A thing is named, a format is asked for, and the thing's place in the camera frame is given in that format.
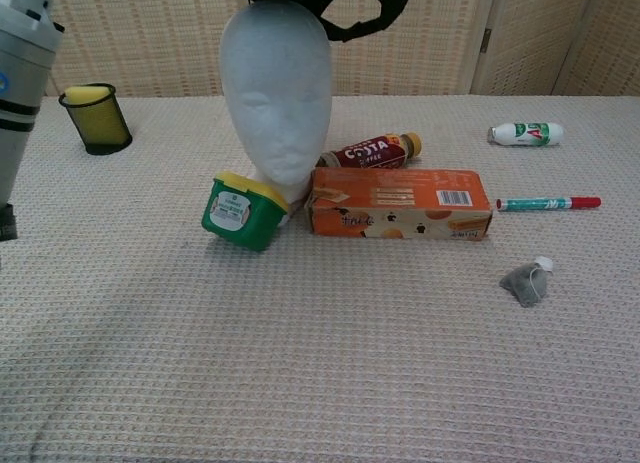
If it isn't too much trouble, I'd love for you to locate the black baseball cap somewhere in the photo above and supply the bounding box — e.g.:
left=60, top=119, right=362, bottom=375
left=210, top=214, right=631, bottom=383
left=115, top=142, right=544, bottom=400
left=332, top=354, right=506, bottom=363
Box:
left=187, top=0, right=419, bottom=44

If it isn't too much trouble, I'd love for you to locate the white foam mannequin head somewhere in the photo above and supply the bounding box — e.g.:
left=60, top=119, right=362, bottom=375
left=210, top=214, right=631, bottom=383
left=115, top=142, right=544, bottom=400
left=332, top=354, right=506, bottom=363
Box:
left=219, top=0, right=333, bottom=229

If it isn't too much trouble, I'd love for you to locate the green tub with yellow lid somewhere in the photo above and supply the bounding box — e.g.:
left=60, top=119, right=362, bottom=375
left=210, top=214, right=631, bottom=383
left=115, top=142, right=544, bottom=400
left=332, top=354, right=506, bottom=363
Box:
left=201, top=171, right=290, bottom=253

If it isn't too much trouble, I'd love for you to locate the orange biscuit box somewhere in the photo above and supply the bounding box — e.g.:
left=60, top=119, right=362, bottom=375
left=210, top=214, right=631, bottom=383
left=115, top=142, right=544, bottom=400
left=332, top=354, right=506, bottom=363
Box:
left=304, top=166, right=494, bottom=242

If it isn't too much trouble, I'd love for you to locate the Costa coffee bottle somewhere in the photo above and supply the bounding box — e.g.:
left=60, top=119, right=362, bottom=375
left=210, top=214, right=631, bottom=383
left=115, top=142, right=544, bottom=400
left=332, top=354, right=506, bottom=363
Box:
left=316, top=131, right=423, bottom=170

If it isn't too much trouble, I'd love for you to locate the beige woven tablecloth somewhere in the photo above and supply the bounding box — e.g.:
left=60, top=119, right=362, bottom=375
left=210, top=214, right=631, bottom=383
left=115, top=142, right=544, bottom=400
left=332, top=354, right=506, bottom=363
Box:
left=0, top=93, right=640, bottom=463

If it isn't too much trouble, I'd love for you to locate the woven folding screen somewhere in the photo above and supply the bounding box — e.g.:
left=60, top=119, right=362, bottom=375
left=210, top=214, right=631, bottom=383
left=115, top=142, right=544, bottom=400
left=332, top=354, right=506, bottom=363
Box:
left=43, top=0, right=640, bottom=99

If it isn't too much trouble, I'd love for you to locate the grey pyramid tea bag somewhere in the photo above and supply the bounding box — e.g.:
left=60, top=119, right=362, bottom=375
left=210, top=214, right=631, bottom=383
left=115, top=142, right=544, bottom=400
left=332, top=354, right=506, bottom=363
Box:
left=499, top=255, right=555, bottom=308

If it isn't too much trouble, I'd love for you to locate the white and green drink bottle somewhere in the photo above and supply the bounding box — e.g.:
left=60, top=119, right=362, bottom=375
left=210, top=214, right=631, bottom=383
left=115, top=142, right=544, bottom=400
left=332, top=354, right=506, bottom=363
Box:
left=487, top=122, right=565, bottom=147

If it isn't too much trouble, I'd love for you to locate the red and green marker pen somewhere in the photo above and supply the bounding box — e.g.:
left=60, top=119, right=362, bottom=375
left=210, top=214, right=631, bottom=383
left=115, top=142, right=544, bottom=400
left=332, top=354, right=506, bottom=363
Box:
left=496, top=196, right=602, bottom=212

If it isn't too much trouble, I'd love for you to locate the black mesh pen holder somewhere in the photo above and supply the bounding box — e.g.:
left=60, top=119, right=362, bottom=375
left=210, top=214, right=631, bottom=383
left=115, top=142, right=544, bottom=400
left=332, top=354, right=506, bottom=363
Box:
left=58, top=82, right=134, bottom=157

